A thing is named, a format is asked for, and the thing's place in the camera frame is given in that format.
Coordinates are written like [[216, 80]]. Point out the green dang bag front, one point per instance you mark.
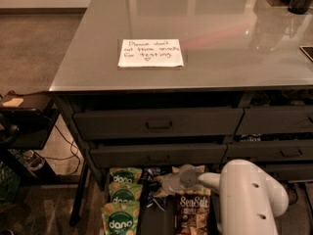
[[120, 218]]

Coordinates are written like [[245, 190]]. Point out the green dang bag middle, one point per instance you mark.
[[125, 192]]

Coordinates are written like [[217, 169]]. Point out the black side cart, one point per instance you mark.
[[26, 124]]

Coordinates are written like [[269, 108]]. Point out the blue Kettle chip bag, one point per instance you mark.
[[152, 188]]

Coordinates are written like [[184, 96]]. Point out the grey drawer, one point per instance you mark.
[[271, 151], [169, 154], [280, 119], [153, 123], [290, 172]]

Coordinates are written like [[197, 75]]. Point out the grey bottom right drawer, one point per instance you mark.
[[290, 172]]

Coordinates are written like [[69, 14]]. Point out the grey top left drawer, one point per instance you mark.
[[153, 123]]

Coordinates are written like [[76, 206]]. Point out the grey top right drawer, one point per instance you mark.
[[280, 119]]

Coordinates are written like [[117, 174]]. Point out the snack bag in right drawer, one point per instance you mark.
[[250, 138]]

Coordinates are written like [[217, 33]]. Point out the green dang bag rear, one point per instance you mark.
[[126, 174]]

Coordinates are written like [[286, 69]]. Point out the open bottom left drawer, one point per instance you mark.
[[154, 221]]

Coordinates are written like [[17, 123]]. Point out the brown sea salt bag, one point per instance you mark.
[[192, 212]]

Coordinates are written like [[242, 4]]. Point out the grey middle left drawer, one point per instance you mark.
[[169, 154]]

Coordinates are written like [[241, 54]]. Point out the black desk leg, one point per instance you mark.
[[75, 216]]

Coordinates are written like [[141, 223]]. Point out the green dang bag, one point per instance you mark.
[[120, 218], [126, 174], [125, 192]]

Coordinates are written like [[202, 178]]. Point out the grey middle right drawer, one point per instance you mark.
[[271, 151]]

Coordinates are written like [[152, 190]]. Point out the dark tablet on counter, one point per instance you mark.
[[307, 51]]

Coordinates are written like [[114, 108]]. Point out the white handwritten paper note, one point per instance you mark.
[[150, 53]]

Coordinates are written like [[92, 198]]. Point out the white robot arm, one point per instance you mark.
[[249, 198]]

